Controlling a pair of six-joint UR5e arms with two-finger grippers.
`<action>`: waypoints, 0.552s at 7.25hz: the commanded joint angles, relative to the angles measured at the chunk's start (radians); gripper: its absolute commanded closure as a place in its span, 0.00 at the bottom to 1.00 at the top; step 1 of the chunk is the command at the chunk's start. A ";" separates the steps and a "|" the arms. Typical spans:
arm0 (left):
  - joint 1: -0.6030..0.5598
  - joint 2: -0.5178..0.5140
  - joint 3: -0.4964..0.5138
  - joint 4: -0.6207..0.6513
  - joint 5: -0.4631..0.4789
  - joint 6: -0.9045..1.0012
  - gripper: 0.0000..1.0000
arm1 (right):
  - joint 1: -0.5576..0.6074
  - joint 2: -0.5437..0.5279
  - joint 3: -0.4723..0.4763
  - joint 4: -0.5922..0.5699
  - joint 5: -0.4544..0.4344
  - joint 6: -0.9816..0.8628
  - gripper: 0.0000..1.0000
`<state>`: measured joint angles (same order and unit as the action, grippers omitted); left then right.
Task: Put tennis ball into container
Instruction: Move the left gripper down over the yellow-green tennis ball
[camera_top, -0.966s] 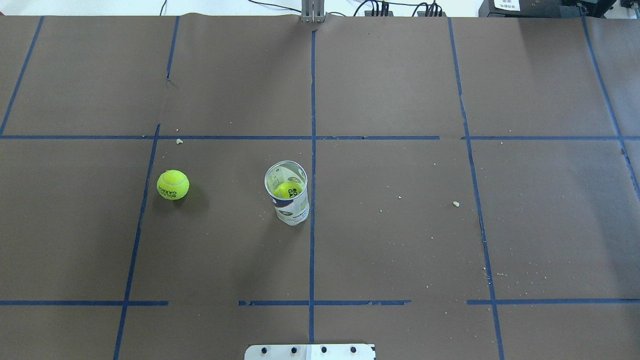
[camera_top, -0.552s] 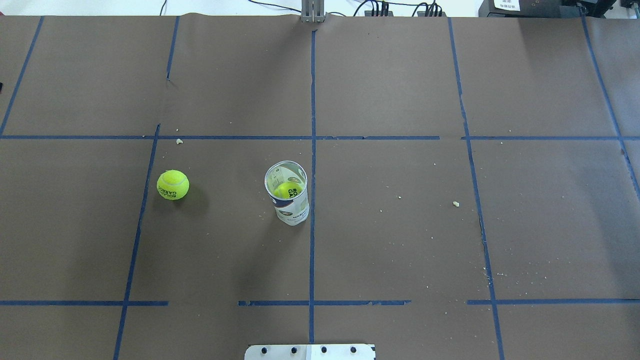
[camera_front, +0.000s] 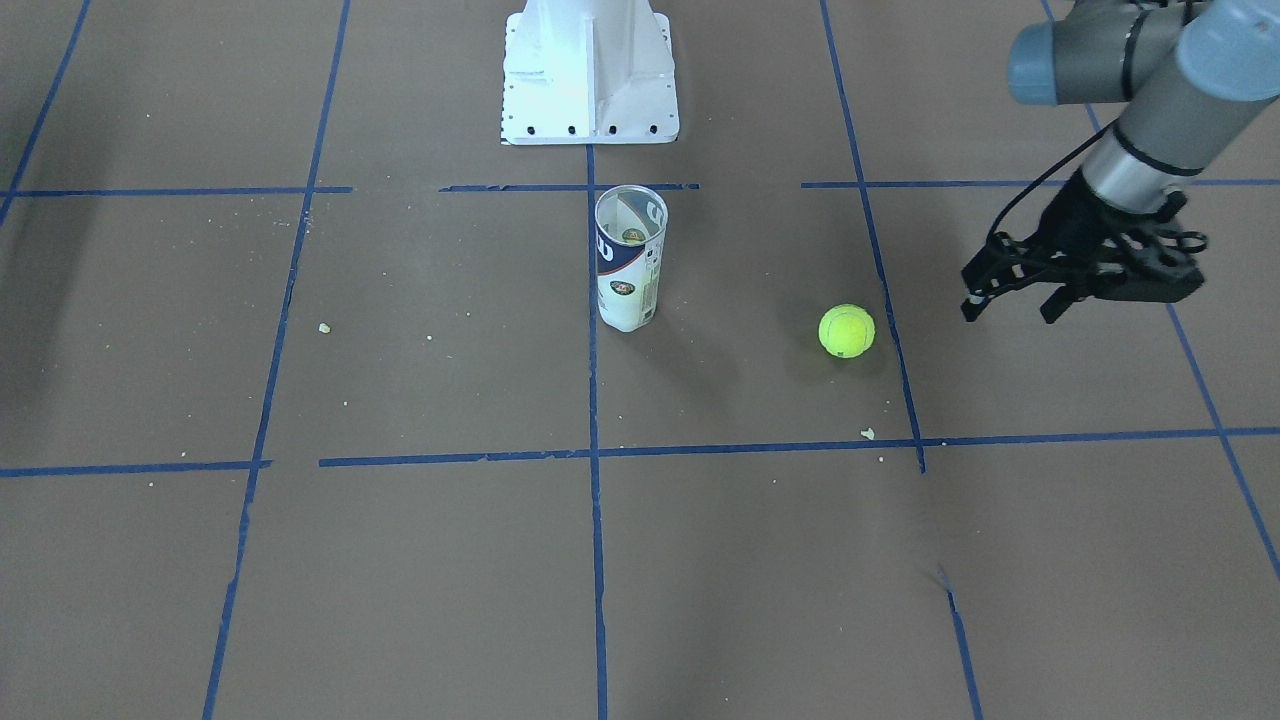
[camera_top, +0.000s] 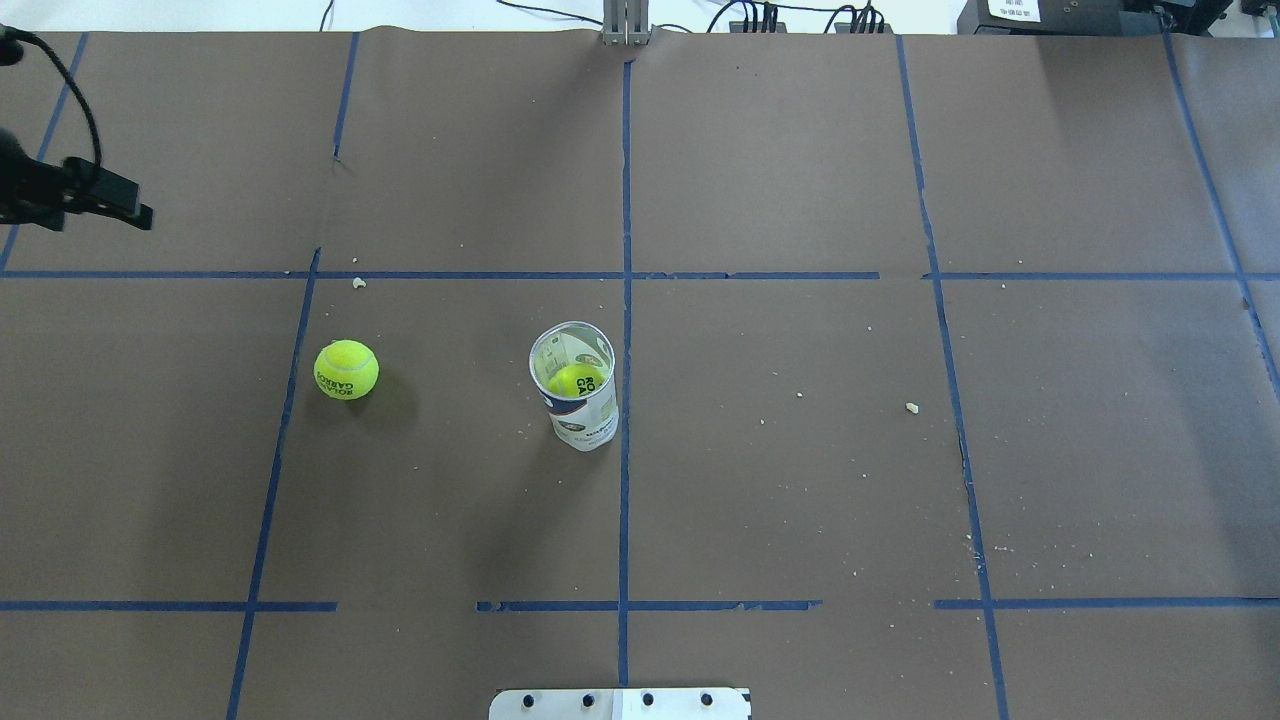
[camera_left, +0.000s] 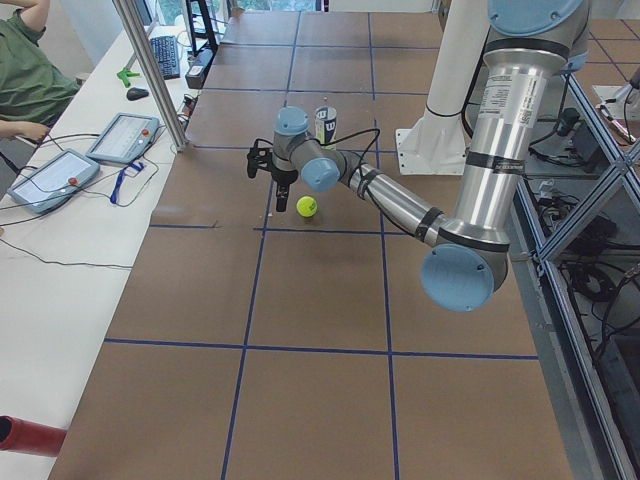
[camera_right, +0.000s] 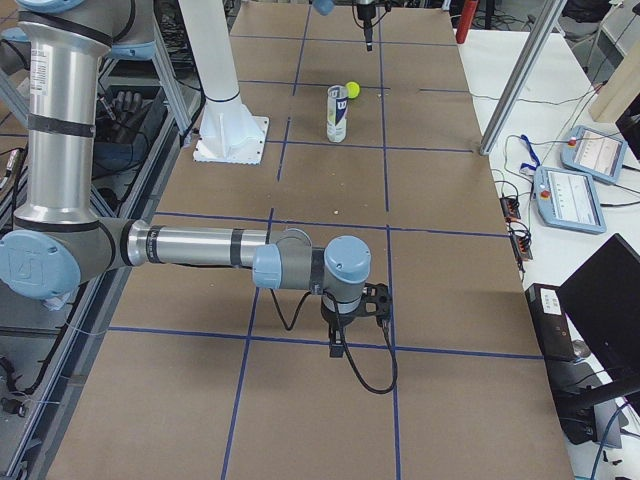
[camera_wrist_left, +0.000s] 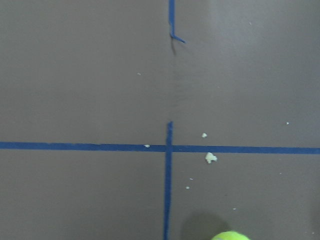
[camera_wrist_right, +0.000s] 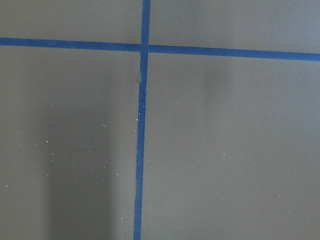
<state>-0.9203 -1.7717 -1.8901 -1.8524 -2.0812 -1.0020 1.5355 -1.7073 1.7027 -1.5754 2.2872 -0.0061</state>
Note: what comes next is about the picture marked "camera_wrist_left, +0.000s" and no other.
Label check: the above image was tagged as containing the yellow-green tennis ball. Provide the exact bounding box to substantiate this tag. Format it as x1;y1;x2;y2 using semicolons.
211;231;250;240

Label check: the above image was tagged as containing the white crumb on paper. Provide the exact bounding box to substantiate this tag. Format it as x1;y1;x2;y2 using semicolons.
205;152;218;164

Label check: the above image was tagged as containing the blue tape line crosswise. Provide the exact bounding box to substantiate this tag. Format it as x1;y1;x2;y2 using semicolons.
0;141;320;155

